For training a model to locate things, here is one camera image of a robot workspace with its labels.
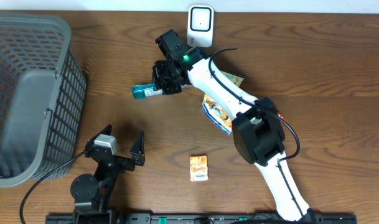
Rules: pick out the grey plastic shopping basket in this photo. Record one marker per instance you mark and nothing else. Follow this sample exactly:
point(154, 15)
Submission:
point(42, 96)

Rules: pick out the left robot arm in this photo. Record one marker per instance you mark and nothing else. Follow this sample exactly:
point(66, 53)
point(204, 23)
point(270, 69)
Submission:
point(92, 192)

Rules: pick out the white barcode scanner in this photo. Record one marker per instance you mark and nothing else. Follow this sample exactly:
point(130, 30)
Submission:
point(200, 26)

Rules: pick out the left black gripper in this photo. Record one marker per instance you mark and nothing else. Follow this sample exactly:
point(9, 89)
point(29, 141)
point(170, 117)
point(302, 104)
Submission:
point(136, 154)

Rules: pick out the small orange tissue pack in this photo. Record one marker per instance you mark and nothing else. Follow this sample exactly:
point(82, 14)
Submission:
point(198, 168)

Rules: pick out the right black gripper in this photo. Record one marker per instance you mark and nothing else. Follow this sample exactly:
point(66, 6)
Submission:
point(172, 89)

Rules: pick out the teal mouthwash bottle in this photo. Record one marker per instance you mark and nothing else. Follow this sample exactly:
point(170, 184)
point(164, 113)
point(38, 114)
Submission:
point(143, 91)

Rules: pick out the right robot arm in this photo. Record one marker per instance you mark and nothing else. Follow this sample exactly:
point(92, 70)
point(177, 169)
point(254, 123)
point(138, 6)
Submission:
point(257, 127)

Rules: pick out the orange snack bar wrapper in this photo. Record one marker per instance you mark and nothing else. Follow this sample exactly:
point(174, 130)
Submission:
point(280, 115)

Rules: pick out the yellow snack bag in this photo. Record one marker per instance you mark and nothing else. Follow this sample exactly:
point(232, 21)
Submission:
point(214, 112)

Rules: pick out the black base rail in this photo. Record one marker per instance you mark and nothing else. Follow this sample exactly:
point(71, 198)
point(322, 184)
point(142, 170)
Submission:
point(145, 218)

